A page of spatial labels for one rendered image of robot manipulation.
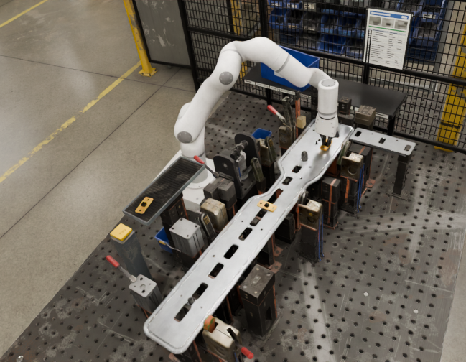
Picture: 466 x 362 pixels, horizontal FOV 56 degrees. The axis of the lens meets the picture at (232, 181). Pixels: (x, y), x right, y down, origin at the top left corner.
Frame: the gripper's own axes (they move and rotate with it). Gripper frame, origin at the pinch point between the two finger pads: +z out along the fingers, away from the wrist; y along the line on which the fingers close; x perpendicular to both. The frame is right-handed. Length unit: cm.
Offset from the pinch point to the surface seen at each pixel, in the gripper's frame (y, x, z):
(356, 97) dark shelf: -2.1, 40.2, 0.6
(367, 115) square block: 10.6, 23.6, -2.1
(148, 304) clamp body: -17, -109, 2
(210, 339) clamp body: 12, -109, -2
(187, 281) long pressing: -11, -94, 3
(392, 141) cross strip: 25.8, 17.1, 3.6
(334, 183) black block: 13.9, -20.1, 4.5
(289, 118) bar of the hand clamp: -18.8, -1.8, -8.2
